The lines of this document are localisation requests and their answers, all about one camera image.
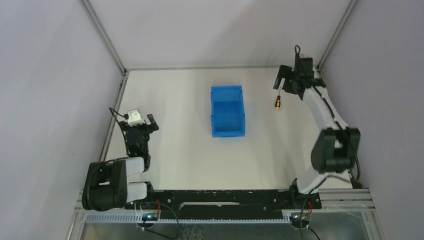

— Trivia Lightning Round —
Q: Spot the black yellow screwdriver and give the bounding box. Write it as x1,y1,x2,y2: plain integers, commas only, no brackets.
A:
274,87,282,110

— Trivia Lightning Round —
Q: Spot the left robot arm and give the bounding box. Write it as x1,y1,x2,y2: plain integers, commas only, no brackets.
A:
81,110,159,212

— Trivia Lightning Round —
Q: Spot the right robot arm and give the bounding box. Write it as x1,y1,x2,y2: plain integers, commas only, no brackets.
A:
273,54,361,197

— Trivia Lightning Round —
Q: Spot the blue plastic bin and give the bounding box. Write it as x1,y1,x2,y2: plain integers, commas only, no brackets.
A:
210,85,246,138

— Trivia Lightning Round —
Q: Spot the left green circuit board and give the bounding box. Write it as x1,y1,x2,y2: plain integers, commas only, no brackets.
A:
142,213,159,222

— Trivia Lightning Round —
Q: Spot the green circuit board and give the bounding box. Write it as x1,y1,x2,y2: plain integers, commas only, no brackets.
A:
289,215,310,229
142,213,159,222

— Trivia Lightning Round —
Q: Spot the right green circuit board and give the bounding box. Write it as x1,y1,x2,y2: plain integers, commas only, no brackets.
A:
289,215,310,229

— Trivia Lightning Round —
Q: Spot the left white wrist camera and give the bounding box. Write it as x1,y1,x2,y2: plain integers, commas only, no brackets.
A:
127,109,145,127

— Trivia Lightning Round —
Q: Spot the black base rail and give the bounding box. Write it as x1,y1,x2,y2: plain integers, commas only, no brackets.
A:
124,189,322,218

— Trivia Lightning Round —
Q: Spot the grey slotted cable duct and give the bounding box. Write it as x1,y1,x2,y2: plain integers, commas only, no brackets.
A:
85,212,291,224

